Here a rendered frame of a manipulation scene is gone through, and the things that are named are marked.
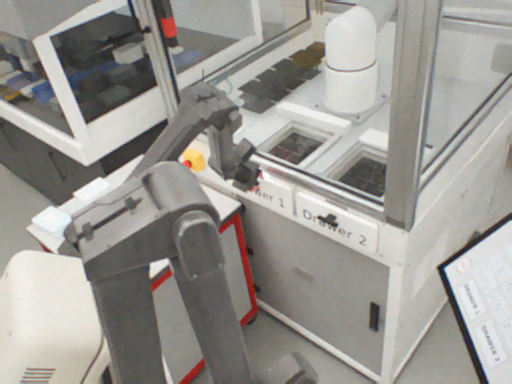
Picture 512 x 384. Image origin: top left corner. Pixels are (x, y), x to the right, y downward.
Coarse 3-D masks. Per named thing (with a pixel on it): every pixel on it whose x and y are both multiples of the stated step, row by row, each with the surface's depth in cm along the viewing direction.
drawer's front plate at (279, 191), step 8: (264, 176) 158; (264, 184) 158; (272, 184) 155; (280, 184) 153; (248, 192) 168; (264, 192) 160; (272, 192) 157; (280, 192) 154; (288, 192) 151; (264, 200) 164; (272, 200) 160; (280, 200) 157; (288, 200) 154; (280, 208) 160; (288, 208) 156
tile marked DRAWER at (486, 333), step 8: (488, 320) 96; (480, 328) 97; (488, 328) 95; (480, 336) 96; (488, 336) 94; (496, 336) 93; (480, 344) 95; (488, 344) 93; (496, 344) 92; (488, 352) 93; (496, 352) 91; (504, 352) 90; (488, 360) 92; (496, 360) 91; (504, 360) 89
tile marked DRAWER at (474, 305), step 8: (472, 280) 104; (464, 288) 105; (472, 288) 103; (464, 296) 104; (472, 296) 102; (480, 296) 100; (464, 304) 103; (472, 304) 101; (480, 304) 99; (472, 312) 100; (480, 312) 98; (472, 320) 99
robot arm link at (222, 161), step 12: (204, 84) 97; (228, 120) 95; (240, 120) 98; (216, 132) 103; (228, 132) 99; (216, 144) 111; (228, 144) 114; (216, 156) 119; (228, 156) 122; (216, 168) 129; (228, 168) 127
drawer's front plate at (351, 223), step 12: (300, 192) 149; (300, 204) 150; (312, 204) 146; (324, 204) 143; (300, 216) 154; (312, 216) 149; (324, 216) 145; (336, 216) 141; (348, 216) 138; (324, 228) 149; (336, 228) 144; (348, 228) 140; (360, 228) 137; (372, 228) 133; (348, 240) 144; (360, 240) 140; (372, 240) 136; (372, 252) 139
